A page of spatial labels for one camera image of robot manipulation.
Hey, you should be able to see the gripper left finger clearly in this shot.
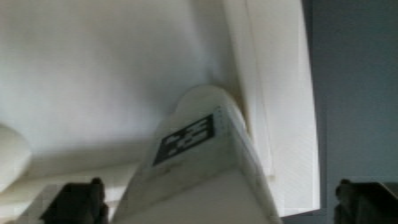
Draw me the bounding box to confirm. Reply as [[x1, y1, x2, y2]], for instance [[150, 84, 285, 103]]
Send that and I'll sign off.
[[40, 177, 109, 224]]

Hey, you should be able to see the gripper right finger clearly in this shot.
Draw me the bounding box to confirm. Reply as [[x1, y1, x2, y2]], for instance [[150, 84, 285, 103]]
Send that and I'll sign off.
[[335, 179, 398, 224]]

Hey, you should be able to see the white table leg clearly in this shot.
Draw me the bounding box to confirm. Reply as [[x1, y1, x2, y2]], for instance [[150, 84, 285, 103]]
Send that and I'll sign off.
[[113, 86, 283, 224]]

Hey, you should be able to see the white square tabletop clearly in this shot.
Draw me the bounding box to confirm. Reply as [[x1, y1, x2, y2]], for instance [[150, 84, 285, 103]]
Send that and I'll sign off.
[[0, 0, 322, 224]]

